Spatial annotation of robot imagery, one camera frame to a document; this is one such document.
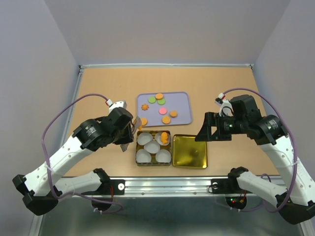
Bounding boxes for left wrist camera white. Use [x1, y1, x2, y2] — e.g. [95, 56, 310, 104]
[109, 100, 127, 112]

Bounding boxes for green round cookie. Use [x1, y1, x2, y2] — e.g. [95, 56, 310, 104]
[157, 98, 165, 105]
[148, 96, 156, 104]

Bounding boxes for gold cookie tin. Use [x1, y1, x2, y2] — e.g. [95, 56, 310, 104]
[135, 131, 172, 167]

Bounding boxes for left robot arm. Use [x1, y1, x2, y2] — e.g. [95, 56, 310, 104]
[12, 107, 134, 216]

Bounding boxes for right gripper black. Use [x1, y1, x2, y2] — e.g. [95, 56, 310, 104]
[194, 112, 248, 142]

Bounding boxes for pink round cookie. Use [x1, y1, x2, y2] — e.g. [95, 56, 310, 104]
[158, 108, 167, 115]

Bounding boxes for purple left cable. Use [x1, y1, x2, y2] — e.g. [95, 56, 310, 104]
[42, 93, 124, 214]

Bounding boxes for white paper cup bottom-right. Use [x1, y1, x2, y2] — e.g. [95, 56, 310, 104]
[156, 149, 171, 163]

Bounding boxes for white paper cup bottom-left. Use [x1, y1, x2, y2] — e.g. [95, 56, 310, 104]
[136, 149, 152, 164]

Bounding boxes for aluminium frame rail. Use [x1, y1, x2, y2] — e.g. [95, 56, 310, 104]
[39, 175, 304, 198]

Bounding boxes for swirl butter cookie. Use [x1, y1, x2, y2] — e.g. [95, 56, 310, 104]
[141, 104, 149, 111]

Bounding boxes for gold tin lid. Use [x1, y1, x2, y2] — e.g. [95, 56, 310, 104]
[172, 134, 208, 169]

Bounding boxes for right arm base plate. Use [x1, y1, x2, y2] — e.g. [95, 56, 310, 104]
[206, 178, 252, 194]

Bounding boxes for lavender plastic tray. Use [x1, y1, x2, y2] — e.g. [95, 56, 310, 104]
[136, 91, 193, 127]

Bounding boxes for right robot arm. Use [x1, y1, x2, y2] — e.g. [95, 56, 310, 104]
[195, 93, 315, 225]

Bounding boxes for tan round cookie right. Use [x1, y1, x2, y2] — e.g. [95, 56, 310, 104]
[169, 111, 178, 118]

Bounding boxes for tan round cookie bottom-middle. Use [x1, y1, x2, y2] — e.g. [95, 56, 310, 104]
[162, 116, 171, 124]

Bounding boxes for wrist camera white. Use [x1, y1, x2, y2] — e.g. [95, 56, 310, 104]
[109, 100, 127, 112]
[215, 93, 233, 117]

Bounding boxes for white paper cup top-left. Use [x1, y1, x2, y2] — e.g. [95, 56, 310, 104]
[137, 132, 153, 146]

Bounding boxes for metal tongs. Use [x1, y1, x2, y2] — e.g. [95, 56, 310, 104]
[120, 116, 142, 152]

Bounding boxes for tan round cookie bottom-left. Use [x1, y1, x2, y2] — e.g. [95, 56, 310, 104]
[141, 118, 148, 126]

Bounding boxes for tan round cookie top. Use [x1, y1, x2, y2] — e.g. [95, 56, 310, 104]
[155, 93, 164, 100]

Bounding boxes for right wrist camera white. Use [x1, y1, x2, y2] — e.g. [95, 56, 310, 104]
[215, 93, 233, 117]

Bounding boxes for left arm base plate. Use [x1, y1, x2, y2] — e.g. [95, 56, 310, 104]
[83, 179, 126, 195]

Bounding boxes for white paper cup top-right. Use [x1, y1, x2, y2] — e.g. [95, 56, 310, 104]
[155, 132, 170, 146]

